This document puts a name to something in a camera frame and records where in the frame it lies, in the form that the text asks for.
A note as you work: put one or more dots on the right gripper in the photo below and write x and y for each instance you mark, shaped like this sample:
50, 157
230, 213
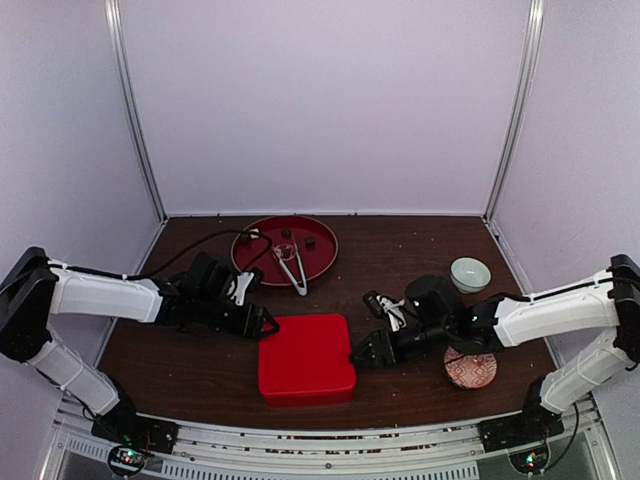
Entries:
376, 342

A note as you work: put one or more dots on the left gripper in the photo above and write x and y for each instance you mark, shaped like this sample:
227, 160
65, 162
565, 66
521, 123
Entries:
250, 324

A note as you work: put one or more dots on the red box lid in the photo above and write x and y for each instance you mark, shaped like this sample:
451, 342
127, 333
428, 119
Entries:
310, 352

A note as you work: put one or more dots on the metal serving tongs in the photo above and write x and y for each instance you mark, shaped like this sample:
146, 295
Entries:
288, 259

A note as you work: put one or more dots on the red chocolate box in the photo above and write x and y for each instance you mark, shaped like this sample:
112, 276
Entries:
307, 398

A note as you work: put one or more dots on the round red tray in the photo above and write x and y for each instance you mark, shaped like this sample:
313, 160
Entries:
258, 252

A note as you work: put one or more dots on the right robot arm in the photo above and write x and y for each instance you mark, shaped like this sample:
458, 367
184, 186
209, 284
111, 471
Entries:
607, 300

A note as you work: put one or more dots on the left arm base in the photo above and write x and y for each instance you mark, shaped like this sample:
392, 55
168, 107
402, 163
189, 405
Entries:
135, 443

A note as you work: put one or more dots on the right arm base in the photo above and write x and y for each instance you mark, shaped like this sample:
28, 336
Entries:
524, 436

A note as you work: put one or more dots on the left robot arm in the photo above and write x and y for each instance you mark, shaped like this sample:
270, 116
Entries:
39, 291

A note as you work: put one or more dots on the red patterned bowl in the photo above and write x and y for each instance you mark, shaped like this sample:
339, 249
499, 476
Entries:
470, 372

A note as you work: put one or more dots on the grey green bowl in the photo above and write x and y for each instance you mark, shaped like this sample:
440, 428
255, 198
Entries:
469, 275

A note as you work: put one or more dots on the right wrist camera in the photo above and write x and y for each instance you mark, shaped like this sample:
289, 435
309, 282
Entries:
428, 300

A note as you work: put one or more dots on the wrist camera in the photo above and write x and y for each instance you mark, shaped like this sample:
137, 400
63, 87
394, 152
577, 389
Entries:
212, 278
428, 300

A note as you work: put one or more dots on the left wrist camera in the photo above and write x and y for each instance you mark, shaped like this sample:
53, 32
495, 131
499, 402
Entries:
212, 278

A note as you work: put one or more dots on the front aluminium rail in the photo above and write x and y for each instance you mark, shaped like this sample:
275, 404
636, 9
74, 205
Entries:
452, 450

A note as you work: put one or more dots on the left aluminium post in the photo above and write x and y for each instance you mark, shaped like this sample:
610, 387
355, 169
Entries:
117, 37

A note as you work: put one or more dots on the aluminium post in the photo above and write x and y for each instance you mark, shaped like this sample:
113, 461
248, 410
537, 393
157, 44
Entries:
117, 37
527, 70

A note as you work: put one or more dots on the right aluminium post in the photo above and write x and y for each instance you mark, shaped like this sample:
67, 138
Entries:
527, 70

